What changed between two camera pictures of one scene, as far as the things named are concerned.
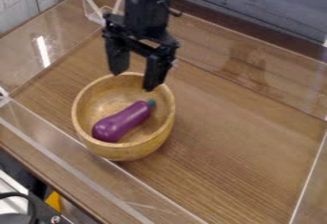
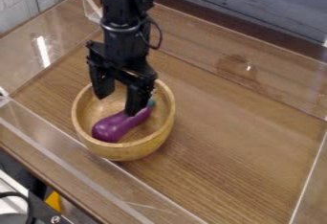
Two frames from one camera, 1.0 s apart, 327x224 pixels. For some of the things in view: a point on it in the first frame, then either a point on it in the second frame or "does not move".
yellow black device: x=45 y=208 does not move
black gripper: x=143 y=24 → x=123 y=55
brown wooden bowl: x=103 y=97 does not move
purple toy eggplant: x=109 y=128 does not move
